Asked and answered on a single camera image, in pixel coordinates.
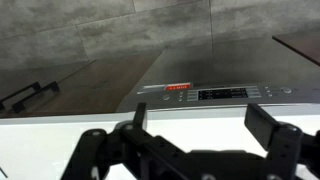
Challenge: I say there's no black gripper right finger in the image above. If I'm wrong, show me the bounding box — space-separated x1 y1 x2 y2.
244 103 320 180

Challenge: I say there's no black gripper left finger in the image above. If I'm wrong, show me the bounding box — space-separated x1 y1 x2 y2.
61 102 201 180

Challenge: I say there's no red dishwasher sticker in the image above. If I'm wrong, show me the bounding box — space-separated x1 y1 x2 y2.
164 82 192 92

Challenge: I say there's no dark wood cabinet door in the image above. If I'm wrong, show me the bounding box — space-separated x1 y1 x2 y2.
36 49 164 118
0 59 98 103

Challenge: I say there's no stainless steel dishwasher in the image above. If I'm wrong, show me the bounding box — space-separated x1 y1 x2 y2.
116 34 320 113

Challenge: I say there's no dark wood sink cabinet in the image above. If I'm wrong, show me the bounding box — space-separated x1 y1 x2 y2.
272 30 320 67

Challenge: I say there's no black cabinet door handle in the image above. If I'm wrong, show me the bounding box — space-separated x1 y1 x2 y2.
10 80 61 115
0 81 43 112

